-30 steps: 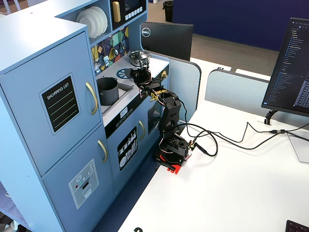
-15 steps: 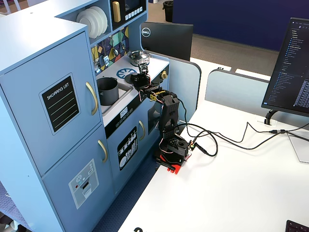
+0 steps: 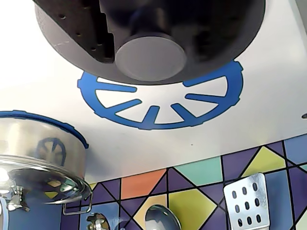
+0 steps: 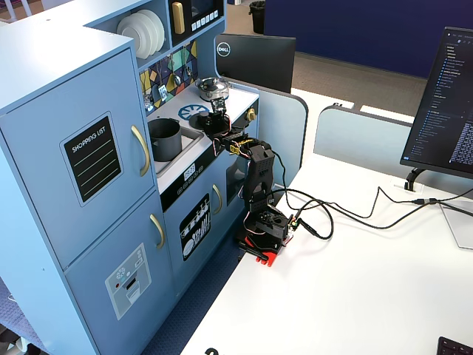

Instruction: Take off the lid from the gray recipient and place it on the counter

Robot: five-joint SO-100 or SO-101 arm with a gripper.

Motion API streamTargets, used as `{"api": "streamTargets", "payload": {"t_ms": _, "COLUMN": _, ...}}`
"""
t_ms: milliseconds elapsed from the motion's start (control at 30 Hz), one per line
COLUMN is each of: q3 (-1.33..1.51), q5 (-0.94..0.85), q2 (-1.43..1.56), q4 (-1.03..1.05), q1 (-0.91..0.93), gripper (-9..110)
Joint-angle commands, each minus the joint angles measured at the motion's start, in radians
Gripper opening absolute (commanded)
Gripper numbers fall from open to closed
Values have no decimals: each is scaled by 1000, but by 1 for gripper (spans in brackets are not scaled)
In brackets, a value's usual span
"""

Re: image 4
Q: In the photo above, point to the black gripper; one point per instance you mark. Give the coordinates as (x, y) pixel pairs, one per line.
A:
(207, 120)

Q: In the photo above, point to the dark gray pot lid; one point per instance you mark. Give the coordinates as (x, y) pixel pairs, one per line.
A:
(194, 121)

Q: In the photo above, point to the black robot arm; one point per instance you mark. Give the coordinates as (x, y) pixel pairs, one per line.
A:
(260, 162)

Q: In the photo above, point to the steel pot lid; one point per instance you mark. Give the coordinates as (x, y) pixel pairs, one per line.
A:
(210, 83)

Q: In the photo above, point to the gray recipient pot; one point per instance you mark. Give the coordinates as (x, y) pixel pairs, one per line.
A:
(165, 142)

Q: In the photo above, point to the gray sink basin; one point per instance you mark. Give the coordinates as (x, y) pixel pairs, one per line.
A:
(190, 138)

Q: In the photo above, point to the steel pot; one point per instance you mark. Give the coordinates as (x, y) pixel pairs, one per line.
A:
(208, 95)

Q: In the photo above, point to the gold stove knob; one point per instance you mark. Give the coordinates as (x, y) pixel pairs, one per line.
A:
(251, 114)

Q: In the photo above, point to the metal ladle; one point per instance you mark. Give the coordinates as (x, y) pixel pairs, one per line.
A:
(177, 80)

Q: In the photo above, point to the metal slotted spatula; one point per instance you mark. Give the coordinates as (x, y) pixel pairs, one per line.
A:
(162, 93)

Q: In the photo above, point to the metal spoon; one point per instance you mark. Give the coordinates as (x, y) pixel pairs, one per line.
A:
(188, 71)

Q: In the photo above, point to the black Dell monitor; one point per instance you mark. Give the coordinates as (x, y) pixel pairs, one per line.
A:
(255, 63)

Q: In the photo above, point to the light blue desk divider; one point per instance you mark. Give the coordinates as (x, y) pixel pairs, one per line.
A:
(354, 137)
(284, 137)

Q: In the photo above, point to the blue fridge door shopping list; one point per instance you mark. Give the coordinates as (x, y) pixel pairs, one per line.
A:
(111, 92)

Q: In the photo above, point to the white toy plate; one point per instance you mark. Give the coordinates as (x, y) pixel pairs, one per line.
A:
(149, 35)
(129, 37)
(160, 31)

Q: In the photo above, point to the blue dishwasher door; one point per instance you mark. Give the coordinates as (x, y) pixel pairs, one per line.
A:
(173, 222)

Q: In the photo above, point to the black toy microwave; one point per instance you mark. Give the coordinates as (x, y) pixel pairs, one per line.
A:
(218, 11)

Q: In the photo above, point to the black trash bin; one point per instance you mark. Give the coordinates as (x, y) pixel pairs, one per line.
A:
(257, 16)

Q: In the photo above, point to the blue fridge door ice dispenser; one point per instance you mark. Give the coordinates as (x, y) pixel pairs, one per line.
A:
(122, 240)

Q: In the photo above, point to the blue toy kitchen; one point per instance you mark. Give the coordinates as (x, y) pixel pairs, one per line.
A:
(37, 55)

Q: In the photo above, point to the dark blue office partition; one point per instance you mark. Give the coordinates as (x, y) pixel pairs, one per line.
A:
(369, 29)

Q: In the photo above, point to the black monitor stand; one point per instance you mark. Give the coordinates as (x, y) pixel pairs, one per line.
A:
(414, 179)

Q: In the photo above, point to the black round object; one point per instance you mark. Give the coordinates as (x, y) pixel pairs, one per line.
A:
(213, 351)

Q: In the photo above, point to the computer monitor showing code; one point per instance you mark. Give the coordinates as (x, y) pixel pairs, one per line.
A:
(443, 103)

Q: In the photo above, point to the black keyboard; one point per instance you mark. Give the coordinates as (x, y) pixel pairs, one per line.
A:
(456, 347)

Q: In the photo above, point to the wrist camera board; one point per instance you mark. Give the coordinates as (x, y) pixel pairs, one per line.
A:
(218, 105)

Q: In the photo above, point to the red robot base mount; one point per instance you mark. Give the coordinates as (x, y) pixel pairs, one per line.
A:
(269, 255)

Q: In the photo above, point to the gray monitor base plate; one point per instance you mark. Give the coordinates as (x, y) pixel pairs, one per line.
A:
(460, 225)

